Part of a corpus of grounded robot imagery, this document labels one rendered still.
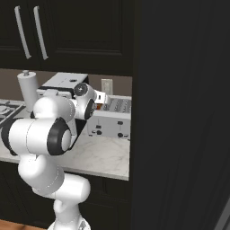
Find white toaster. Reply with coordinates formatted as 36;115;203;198
86;94;132;141

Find wide dark wall cupboard door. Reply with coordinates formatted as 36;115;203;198
31;0;135;76

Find silver cupboard handle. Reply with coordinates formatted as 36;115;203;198
32;4;49;61
13;4;32;60

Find white paper towel roll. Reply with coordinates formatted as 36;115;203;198
16;69;40;113

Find tall dark cupboard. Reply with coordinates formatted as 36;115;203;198
130;0;230;230

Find narrow dark wall cupboard door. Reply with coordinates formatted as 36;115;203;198
0;0;34;70

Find black hob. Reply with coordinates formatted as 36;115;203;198
0;100;27;129

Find dark base cupboards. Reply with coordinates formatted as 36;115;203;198
0;161;131;230

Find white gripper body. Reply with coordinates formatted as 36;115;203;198
102;92;110;106

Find white wall outlet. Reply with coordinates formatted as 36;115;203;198
101;78;114;94

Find white black box appliance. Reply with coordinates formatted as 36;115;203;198
36;72;90;100

